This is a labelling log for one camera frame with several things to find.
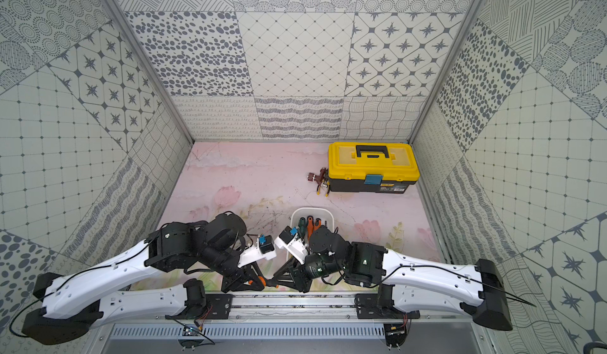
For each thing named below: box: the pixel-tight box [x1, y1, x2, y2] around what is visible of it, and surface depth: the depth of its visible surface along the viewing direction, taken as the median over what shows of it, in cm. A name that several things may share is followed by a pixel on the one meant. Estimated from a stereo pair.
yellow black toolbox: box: [327, 141, 421, 194], surface depth 93 cm
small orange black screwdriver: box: [257, 275, 281, 290], surface depth 60 cm
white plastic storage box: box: [290, 207, 335, 232], surface depth 92 cm
